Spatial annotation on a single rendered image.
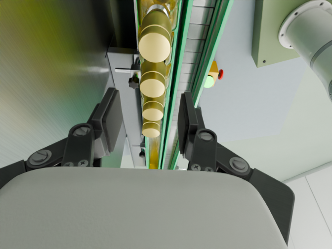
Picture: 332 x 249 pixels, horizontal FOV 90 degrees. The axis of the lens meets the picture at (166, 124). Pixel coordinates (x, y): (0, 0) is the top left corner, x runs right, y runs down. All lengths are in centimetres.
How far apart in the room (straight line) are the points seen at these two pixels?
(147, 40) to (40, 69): 12
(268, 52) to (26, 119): 64
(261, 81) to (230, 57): 21
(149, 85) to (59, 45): 12
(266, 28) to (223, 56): 17
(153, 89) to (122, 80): 39
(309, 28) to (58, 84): 56
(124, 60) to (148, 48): 37
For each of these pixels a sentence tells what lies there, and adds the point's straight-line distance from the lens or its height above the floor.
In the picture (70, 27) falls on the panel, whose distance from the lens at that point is 30.
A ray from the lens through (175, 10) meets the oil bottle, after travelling 25.
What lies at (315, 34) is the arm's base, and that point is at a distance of 56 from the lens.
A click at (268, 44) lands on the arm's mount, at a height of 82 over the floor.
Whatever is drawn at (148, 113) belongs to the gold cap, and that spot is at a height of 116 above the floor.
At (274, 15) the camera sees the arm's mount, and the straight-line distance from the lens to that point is 62.
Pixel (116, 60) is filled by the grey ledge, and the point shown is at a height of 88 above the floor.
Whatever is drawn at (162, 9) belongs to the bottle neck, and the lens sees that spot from 24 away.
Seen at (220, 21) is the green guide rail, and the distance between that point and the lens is 42.
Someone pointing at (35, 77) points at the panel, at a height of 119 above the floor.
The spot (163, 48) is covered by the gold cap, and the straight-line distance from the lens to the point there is 19.
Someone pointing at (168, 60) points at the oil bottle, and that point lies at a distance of 29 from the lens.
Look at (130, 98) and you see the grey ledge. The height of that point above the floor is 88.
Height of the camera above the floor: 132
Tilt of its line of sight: 34 degrees down
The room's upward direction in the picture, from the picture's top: 179 degrees counter-clockwise
